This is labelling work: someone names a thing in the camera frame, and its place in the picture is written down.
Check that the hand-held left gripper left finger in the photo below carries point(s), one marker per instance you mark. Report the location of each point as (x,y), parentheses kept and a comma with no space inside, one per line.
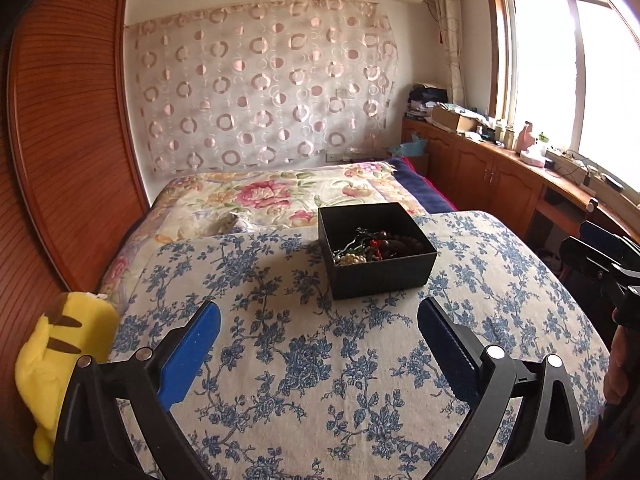
(192,355)

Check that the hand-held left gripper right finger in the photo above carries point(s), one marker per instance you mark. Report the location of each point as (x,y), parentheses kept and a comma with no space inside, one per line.
(445,345)

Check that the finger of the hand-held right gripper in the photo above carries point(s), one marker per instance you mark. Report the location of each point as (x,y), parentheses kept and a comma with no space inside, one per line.
(607,240)
(590,257)

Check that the black jewelry box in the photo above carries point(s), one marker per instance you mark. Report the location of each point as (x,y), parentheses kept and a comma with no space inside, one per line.
(380,277)

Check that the person's right hand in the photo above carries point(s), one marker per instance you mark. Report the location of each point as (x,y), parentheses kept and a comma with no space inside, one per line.
(620,365)

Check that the white power strip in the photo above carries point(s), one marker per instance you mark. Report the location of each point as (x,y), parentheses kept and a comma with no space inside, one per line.
(575,165)

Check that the white plush toy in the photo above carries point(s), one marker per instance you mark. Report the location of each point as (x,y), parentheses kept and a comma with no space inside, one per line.
(537,152)

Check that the blue floral cloth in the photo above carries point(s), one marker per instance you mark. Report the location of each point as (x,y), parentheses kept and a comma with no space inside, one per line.
(325,370)

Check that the yellow plush toy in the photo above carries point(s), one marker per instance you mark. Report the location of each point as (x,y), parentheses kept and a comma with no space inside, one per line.
(65,350)

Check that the pink toy figure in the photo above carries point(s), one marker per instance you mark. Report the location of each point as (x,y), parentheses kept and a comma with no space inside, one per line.
(525,136)

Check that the wooden cabinet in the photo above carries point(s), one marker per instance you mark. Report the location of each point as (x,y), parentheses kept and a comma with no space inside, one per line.
(485,175)

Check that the navy blanket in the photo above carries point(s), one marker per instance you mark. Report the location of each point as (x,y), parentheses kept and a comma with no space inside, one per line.
(425,190)

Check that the pink floral quilt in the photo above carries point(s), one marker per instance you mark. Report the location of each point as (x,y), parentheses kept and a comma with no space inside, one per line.
(260,192)

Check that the bright window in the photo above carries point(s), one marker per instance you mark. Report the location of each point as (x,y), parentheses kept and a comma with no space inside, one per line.
(575,60)

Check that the cardboard box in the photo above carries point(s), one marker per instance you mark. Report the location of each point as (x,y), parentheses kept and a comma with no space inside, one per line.
(455,119)

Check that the teal plastic bag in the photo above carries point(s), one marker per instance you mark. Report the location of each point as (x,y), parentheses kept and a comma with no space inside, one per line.
(407,149)

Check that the stack of folded clothes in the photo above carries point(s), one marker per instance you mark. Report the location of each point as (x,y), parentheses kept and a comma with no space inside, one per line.
(425,102)

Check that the wooden slatted wardrobe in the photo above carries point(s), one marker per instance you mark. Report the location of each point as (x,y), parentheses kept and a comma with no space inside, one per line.
(70,135)

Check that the cream window curtain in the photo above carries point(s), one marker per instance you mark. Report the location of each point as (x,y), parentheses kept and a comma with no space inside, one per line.
(450,35)

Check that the circle print wall curtain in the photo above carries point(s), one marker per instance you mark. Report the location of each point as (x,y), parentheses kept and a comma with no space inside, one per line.
(260,85)

